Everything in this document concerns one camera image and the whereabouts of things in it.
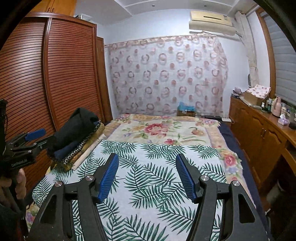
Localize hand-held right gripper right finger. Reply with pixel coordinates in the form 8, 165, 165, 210
176, 153, 270, 241

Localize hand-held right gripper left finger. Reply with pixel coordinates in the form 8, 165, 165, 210
32, 153, 119, 241

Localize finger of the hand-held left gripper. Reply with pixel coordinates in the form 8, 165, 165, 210
13, 129, 47, 146
12, 136, 56, 155

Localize black printed t-shirt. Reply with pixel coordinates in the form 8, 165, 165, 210
46, 108, 100, 160

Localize person's left forearm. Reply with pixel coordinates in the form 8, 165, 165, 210
0, 197, 26, 241

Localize person's left hand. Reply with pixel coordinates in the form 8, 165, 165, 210
0, 168, 27, 200

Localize brown louvred wooden wardrobe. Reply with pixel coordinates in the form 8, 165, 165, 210
0, 11, 113, 193

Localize floral blanket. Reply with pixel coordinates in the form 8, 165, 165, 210
25, 113, 250, 232

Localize navy bed sheet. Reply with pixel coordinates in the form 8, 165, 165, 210
217, 122, 273, 241

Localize blue plastic item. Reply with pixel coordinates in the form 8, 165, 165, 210
178, 101, 196, 112

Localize wooden sideboard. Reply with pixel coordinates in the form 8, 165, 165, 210
229, 96, 296, 197

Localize circle patterned sheer curtain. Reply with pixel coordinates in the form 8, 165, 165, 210
104, 34, 229, 116

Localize floral dotted cloth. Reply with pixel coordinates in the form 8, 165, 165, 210
246, 85, 271, 98

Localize pink bottle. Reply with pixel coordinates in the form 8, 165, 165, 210
272, 97, 281, 116

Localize light wooden overhead cabinet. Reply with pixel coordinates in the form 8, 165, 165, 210
43, 0, 77, 16

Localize beige tied window curtain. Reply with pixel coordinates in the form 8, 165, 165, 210
235, 11, 259, 87

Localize grey window blind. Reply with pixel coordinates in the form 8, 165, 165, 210
264, 14, 296, 105

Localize beige wall air conditioner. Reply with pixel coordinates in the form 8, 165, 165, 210
188, 10, 236, 36

